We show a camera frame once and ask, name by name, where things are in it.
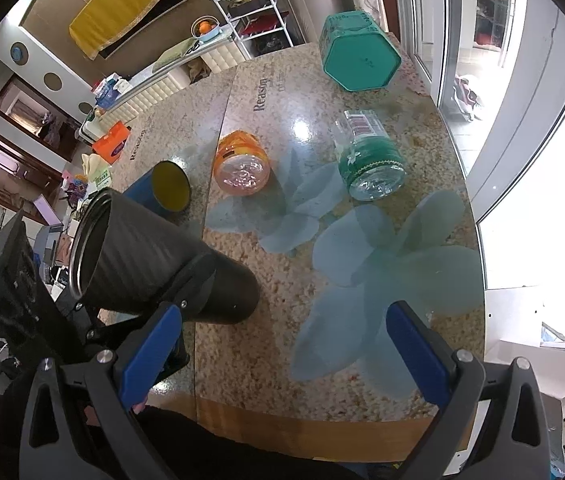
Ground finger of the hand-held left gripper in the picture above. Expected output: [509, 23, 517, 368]
[150, 252, 220, 322]
[57, 300, 136, 361]

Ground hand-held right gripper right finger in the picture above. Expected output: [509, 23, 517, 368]
[386, 301, 554, 480]

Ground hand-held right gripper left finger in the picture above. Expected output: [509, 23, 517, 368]
[18, 304, 186, 480]

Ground black ribbed cup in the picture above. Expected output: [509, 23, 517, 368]
[66, 188, 262, 326]

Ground blue can with yellow lid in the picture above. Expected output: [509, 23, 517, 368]
[123, 160, 192, 217]

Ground person's dark clothing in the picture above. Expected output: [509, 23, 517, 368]
[0, 380, 363, 480]

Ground orange plastic jar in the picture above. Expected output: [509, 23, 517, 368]
[212, 130, 272, 193]

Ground white cardboard box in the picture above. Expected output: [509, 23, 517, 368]
[483, 287, 565, 480]

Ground orange tissue box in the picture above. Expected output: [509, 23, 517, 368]
[92, 121, 132, 165]

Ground white padded cabinet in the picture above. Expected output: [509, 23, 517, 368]
[78, 25, 246, 143]

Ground clear bottle with green label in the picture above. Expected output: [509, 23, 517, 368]
[331, 109, 407, 202]

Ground blue tissue pack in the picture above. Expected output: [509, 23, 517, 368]
[93, 73, 129, 106]

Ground green cloth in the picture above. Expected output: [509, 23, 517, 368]
[152, 37, 198, 72]

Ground bowl of oranges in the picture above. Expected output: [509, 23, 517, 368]
[191, 16, 221, 41]

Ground white shelf rack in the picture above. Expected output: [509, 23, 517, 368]
[206, 0, 308, 59]

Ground teal hexagonal container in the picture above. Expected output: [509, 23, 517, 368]
[321, 10, 403, 93]

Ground yellow cloth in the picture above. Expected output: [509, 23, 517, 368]
[69, 0, 188, 61]

